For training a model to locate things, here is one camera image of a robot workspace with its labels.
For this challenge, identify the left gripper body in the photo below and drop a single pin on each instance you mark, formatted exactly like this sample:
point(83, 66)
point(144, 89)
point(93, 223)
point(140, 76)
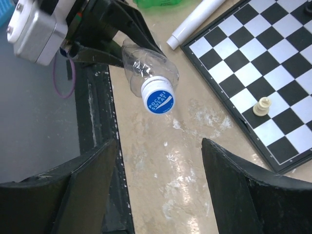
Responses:
point(89, 25)

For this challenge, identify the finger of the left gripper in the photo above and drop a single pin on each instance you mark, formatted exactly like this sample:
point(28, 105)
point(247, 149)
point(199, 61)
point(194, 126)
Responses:
point(122, 17)
point(103, 53)

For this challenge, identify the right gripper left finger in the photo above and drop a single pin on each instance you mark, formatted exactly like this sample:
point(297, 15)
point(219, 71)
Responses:
point(48, 203)

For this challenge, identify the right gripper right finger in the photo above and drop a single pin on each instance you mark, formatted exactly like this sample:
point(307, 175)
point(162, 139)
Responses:
point(248, 199)

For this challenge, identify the clear bottle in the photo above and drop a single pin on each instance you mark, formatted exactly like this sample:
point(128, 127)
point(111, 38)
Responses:
point(141, 64)

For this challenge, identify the blue pocari sweat cap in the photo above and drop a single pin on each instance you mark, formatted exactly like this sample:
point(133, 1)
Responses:
point(158, 95)

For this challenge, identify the green plastic bottle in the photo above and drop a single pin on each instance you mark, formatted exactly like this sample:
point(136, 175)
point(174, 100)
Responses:
point(144, 4)

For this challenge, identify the white tube bottle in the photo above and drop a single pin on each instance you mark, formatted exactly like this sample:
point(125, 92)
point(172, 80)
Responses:
point(193, 21)

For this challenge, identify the white chess piece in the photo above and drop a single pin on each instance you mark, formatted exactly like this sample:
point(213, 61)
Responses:
point(261, 108)

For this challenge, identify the black white chessboard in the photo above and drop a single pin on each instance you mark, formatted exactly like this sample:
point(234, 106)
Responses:
point(262, 48)

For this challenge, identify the black chess piece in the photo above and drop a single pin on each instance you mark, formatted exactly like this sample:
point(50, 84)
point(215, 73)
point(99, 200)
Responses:
point(308, 8)

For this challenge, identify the black base frame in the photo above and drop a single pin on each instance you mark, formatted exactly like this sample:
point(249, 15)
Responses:
point(107, 200)

